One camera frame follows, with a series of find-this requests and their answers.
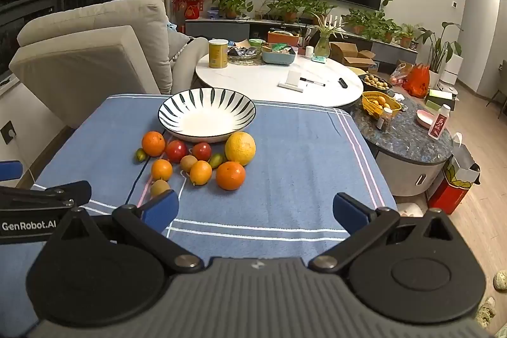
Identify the floral mat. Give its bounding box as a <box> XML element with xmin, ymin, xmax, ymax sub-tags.
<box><xmin>396</xmin><ymin>201</ymin><xmax>429</xmax><ymax>219</ymax></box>

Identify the orange plastic bag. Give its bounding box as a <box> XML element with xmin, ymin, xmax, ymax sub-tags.
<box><xmin>403</xmin><ymin>63</ymin><xmax>430</xmax><ymax>98</ymax></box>

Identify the small red apple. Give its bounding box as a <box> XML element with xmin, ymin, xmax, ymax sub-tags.
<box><xmin>192</xmin><ymin>142</ymin><xmax>212</xmax><ymax>161</ymax></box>
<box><xmin>165</xmin><ymin>140</ymin><xmax>188</xmax><ymax>163</ymax></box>

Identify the glass vase with green plant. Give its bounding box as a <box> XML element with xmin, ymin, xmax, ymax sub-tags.
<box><xmin>309</xmin><ymin>11</ymin><xmax>345</xmax><ymax>59</ymax></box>

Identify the dark bowl of yellow fruits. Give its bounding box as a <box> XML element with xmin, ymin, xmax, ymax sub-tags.
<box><xmin>362</xmin><ymin>73</ymin><xmax>394</xmax><ymax>92</ymax></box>

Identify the large yellow citrus fruit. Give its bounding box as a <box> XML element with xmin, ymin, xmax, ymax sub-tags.
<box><xmin>224</xmin><ymin>131</ymin><xmax>257</xmax><ymax>166</ymax></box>

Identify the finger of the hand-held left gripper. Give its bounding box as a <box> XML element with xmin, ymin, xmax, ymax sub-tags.
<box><xmin>0</xmin><ymin>181</ymin><xmax>93</xmax><ymax>210</ymax></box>
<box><xmin>0</xmin><ymin>161</ymin><xmax>22</xmax><ymax>181</ymax></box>

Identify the tray of snacks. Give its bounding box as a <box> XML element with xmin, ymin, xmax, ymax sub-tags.
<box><xmin>228</xmin><ymin>45</ymin><xmax>264</xmax><ymax>65</ymax></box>

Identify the white paper bag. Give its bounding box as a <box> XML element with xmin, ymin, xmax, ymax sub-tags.
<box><xmin>447</xmin><ymin>132</ymin><xmax>481</xmax><ymax>188</ymax></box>

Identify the white card stand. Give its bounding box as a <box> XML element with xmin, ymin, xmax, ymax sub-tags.
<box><xmin>277</xmin><ymin>70</ymin><xmax>305</xmax><ymax>92</ymax></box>

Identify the small orange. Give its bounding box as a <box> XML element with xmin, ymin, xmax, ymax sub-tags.
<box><xmin>189</xmin><ymin>161</ymin><xmax>213</xmax><ymax>186</ymax></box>
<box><xmin>151</xmin><ymin>159</ymin><xmax>174</xmax><ymax>181</ymax></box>

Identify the pink dish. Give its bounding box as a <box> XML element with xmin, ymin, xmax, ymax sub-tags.
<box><xmin>415</xmin><ymin>109</ymin><xmax>438</xmax><ymax>127</ymax></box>

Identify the red paper bag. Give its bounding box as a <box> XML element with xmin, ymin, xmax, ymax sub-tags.
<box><xmin>428</xmin><ymin>164</ymin><xmax>474</xmax><ymax>214</ymax></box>

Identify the wall socket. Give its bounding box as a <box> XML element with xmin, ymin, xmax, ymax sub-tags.
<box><xmin>0</xmin><ymin>120</ymin><xmax>17</xmax><ymax>144</ymax></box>

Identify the small glass jar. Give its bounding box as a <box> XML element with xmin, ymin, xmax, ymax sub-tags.
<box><xmin>376</xmin><ymin>107</ymin><xmax>394</xmax><ymax>131</ymax></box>

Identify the yellow can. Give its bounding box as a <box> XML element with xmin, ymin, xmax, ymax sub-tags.
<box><xmin>208</xmin><ymin>39</ymin><xmax>229</xmax><ymax>68</ymax></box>

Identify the open cardboard box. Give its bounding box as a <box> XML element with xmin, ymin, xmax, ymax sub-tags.
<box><xmin>330</xmin><ymin>42</ymin><xmax>377</xmax><ymax>70</ymax></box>

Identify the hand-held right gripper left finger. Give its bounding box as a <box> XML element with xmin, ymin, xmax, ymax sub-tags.
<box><xmin>48</xmin><ymin>189</ymin><xmax>203</xmax><ymax>274</ymax></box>

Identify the dark chair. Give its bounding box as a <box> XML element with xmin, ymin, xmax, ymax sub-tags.
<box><xmin>485</xmin><ymin>59</ymin><xmax>507</xmax><ymax>119</ymax></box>

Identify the green box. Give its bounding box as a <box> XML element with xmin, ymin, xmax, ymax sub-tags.
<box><xmin>424</xmin><ymin>88</ymin><xmax>454</xmax><ymax>111</ymax></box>

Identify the row of potted plants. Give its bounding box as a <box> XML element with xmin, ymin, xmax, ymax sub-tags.
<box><xmin>213</xmin><ymin>0</ymin><xmax>420</xmax><ymax>49</ymax></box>

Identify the yellow plastic basket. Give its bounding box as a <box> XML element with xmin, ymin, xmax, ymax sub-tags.
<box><xmin>361</xmin><ymin>91</ymin><xmax>402</xmax><ymax>120</ymax></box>

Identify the beige sofa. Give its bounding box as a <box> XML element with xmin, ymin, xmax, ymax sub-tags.
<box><xmin>9</xmin><ymin>0</ymin><xmax>210</xmax><ymax>129</ymax></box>

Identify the tall leafy plant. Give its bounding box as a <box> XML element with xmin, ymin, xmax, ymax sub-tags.
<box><xmin>418</xmin><ymin>21</ymin><xmax>464</xmax><ymax>73</ymax></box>

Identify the blue striped cloth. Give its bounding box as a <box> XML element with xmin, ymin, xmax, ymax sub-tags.
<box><xmin>0</xmin><ymin>94</ymin><xmax>398</xmax><ymax>338</ymax></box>

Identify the orange storage box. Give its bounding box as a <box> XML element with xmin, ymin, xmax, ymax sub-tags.
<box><xmin>267</xmin><ymin>31</ymin><xmax>300</xmax><ymax>46</ymax></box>

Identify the teal plastic basket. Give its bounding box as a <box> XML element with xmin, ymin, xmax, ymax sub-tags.
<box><xmin>261</xmin><ymin>47</ymin><xmax>297</xmax><ymax>66</ymax></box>

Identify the white oval table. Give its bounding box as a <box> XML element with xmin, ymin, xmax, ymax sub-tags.
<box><xmin>195</xmin><ymin>52</ymin><xmax>364</xmax><ymax>108</ymax></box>

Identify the white plate with dark stripes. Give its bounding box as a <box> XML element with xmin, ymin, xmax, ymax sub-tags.
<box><xmin>158</xmin><ymin>88</ymin><xmax>257</xmax><ymax>143</ymax></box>

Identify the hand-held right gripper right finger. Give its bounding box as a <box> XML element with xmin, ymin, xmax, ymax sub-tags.
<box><xmin>309</xmin><ymin>193</ymin><xmax>470</xmax><ymax>274</ymax></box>

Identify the white bottle with red label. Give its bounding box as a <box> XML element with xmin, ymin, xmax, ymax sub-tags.
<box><xmin>428</xmin><ymin>104</ymin><xmax>451</xmax><ymax>138</ymax></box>

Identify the dark marble round table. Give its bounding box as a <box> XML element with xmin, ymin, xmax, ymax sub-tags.
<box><xmin>350</xmin><ymin>94</ymin><xmax>454</xmax><ymax>198</ymax></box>

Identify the grey pillow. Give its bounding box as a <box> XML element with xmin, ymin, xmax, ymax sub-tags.
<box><xmin>168</xmin><ymin>30</ymin><xmax>191</xmax><ymax>61</ymax></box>

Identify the grey television cabinet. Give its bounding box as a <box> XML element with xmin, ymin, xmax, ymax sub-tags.
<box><xmin>185</xmin><ymin>17</ymin><xmax>418</xmax><ymax>63</ymax></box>

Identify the white appliance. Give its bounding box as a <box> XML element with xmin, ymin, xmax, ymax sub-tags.
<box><xmin>436</xmin><ymin>55</ymin><xmax>463</xmax><ymax>90</ymax></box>

